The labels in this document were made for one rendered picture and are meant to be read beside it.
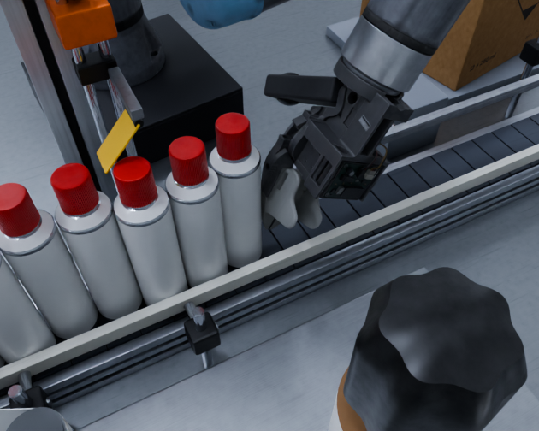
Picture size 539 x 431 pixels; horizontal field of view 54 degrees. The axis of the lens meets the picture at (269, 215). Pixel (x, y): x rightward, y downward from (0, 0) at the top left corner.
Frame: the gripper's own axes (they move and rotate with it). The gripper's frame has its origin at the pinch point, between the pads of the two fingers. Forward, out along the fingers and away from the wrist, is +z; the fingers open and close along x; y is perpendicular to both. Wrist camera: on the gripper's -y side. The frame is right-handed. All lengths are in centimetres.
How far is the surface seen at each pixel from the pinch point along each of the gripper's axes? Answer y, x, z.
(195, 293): 4.8, -9.0, 7.4
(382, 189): -1.2, 18.3, -4.2
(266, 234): -1.5, 3.0, 4.6
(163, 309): 5.0, -12.1, 9.3
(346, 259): 6.0, 9.8, 1.6
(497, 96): -2.9, 30.5, -20.4
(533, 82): -2.9, 36.2, -23.8
